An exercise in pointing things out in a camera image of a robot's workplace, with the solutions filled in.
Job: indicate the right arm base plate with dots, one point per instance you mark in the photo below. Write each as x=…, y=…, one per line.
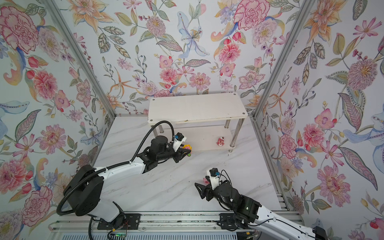
x=236, y=221

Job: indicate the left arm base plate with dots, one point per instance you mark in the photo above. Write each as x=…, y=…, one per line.
x=126, y=222

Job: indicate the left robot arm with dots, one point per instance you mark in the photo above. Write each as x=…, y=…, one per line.
x=83, y=195

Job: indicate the small red bear toy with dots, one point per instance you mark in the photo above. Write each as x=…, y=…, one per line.
x=221, y=141

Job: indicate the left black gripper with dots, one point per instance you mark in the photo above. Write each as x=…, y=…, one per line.
x=179, y=154

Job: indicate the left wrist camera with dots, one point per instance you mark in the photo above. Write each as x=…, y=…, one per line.
x=179, y=138

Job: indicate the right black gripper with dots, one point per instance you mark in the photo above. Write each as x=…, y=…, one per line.
x=208, y=190

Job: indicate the white two-tier shelf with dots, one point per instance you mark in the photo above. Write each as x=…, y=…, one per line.
x=202, y=119

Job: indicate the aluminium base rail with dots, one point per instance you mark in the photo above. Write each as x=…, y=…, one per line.
x=157, y=222

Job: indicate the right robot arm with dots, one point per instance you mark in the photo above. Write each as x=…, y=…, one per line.
x=247, y=213

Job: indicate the yellow red flower toy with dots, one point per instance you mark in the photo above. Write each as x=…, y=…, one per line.
x=188, y=147

